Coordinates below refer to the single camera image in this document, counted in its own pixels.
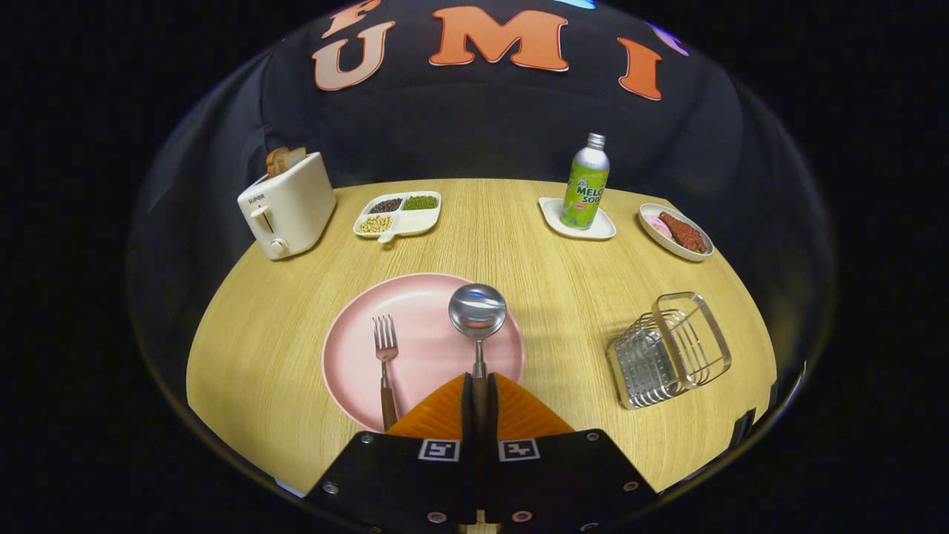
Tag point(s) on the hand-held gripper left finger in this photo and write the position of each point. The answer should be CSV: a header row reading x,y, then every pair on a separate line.
x,y
393,475

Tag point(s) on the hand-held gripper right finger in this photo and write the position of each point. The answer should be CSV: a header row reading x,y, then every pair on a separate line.
x,y
563,475

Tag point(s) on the pink round plate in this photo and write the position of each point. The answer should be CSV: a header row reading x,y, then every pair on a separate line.
x,y
422,356

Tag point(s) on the pile of yellow beans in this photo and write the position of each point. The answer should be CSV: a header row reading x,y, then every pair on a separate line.
x,y
376,223

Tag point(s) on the white oval food plate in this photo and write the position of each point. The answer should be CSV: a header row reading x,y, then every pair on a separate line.
x,y
678,248

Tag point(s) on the white divided dish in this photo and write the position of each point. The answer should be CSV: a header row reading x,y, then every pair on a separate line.
x,y
417,221

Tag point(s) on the white square coaster tray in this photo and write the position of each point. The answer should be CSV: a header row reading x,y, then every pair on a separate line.
x,y
552,213

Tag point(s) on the pink ham slice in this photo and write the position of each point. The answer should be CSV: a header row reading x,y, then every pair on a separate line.
x,y
658,227

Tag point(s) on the pile of dark beans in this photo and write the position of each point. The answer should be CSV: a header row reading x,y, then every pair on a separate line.
x,y
385,205

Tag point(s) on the brown fried meat cutlet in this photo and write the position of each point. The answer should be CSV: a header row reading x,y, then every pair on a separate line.
x,y
683,233

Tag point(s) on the pile of green beans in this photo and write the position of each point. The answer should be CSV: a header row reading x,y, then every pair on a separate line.
x,y
420,202

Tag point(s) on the white toaster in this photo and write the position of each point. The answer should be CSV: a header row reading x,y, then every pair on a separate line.
x,y
296,204

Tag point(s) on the green soda bottle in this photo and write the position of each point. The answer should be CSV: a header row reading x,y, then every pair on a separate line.
x,y
586,185

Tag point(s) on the brown bread slice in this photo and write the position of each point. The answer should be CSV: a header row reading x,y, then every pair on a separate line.
x,y
274,162
295,156

